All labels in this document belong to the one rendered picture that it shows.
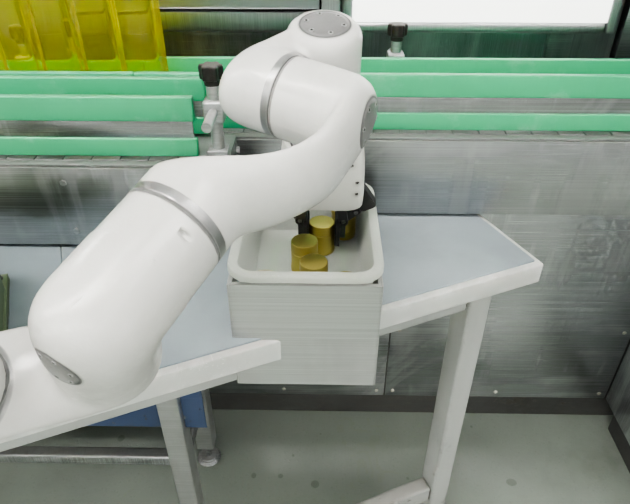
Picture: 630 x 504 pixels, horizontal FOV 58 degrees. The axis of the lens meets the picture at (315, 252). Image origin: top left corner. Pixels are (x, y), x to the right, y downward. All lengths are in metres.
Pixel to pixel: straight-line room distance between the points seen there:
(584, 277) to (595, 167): 0.45
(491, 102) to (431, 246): 0.22
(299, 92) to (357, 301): 0.25
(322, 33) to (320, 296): 0.27
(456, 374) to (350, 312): 0.37
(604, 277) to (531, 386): 0.35
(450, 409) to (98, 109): 0.72
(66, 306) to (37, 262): 0.49
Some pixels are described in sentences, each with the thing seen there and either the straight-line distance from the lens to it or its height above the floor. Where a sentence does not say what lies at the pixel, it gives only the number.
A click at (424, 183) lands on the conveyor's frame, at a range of 0.87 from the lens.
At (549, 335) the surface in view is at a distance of 1.42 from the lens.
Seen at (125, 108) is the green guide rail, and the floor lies 0.95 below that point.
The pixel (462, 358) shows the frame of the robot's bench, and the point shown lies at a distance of 0.95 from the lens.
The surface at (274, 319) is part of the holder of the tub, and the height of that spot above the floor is 0.78.
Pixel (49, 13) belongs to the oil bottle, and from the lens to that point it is 0.88.
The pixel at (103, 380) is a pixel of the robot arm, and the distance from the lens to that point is 0.40.
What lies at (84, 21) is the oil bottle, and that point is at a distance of 0.87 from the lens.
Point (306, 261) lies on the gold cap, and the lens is 0.67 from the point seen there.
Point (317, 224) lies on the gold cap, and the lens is 0.74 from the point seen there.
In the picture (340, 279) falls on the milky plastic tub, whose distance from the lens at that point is 0.61.
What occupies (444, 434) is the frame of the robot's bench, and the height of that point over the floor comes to 0.37.
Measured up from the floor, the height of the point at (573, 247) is 0.55.
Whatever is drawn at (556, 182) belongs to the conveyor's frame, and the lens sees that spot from 0.92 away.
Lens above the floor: 1.21
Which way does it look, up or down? 35 degrees down
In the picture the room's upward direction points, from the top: straight up
